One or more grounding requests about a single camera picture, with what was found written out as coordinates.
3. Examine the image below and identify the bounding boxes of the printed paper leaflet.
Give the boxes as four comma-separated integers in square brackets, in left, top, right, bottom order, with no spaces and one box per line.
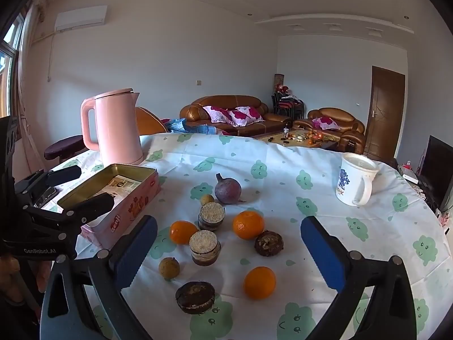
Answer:
[87,175,142,199]

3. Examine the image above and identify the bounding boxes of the floral pink pillow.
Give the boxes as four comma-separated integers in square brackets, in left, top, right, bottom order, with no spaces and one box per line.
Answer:
[228,110,257,127]
[236,106,266,123]
[313,116,339,130]
[202,105,234,124]

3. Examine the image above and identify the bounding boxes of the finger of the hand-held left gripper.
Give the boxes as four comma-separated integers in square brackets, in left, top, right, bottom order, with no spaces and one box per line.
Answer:
[25,194,114,245]
[14,166,83,206]

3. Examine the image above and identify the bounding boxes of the dark purple stool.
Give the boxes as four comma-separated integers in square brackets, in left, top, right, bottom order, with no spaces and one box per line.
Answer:
[44,135,86,162]

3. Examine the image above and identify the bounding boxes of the window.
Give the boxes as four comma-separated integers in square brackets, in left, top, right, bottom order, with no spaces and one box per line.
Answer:
[0,18,22,117]

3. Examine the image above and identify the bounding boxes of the white air conditioner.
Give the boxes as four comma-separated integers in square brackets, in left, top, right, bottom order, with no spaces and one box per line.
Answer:
[54,5,108,32]

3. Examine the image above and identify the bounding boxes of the cloud-print white tablecloth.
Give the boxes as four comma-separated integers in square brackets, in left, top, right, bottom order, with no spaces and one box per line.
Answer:
[46,133,448,340]

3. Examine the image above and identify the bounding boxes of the white printed mug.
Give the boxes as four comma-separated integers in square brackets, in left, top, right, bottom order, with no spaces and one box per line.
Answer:
[334,152,380,207]

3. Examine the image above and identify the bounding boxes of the pink electric kettle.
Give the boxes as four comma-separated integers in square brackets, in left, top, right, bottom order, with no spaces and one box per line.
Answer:
[80,88,144,166]

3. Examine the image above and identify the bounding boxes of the brown leather sofa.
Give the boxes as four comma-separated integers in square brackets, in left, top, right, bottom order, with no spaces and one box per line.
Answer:
[180,95,294,137]

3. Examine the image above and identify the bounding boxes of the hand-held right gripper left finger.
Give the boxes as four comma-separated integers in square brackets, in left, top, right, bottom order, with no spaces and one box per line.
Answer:
[37,215,158,340]

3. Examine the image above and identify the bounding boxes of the black television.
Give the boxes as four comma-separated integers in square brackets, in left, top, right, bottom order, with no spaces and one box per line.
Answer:
[418,135,453,213]

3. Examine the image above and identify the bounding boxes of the blue clothes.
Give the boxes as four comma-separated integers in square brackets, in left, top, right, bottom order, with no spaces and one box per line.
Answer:
[166,118,220,135]

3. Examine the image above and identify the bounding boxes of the orange chair back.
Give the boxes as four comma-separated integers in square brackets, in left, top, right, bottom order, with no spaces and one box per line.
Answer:
[135,107,168,136]

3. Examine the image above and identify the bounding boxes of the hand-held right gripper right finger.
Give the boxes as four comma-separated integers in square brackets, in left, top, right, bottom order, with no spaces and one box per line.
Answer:
[300,216,418,340]

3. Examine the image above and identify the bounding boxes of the wooden coffee table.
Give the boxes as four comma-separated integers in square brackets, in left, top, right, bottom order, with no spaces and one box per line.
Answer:
[253,128,340,151]

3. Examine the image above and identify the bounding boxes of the black smartphone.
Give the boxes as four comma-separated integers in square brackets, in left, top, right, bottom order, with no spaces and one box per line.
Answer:
[34,187,60,207]

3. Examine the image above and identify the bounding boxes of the stacked black chairs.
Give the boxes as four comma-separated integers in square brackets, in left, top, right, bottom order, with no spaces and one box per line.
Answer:
[271,91,305,120]

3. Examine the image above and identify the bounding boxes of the pink tin box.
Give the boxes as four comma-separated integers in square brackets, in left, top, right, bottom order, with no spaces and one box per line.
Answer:
[57,163,160,249]

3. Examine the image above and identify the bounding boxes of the person's left hand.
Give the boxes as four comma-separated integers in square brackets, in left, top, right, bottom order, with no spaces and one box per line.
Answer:
[0,257,50,305]

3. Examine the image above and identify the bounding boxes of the orange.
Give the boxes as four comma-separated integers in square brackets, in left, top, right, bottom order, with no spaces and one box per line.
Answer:
[243,266,277,300]
[169,220,199,245]
[232,211,265,240]

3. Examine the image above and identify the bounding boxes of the purple passion fruit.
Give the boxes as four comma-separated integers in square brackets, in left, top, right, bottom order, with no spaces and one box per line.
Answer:
[214,173,242,205]

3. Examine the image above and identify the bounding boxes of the brown wooden door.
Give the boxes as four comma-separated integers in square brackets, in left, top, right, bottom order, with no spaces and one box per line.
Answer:
[364,66,406,160]

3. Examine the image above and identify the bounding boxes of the brown leather armchair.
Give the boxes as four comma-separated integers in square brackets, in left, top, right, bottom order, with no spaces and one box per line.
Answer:
[294,107,365,154]

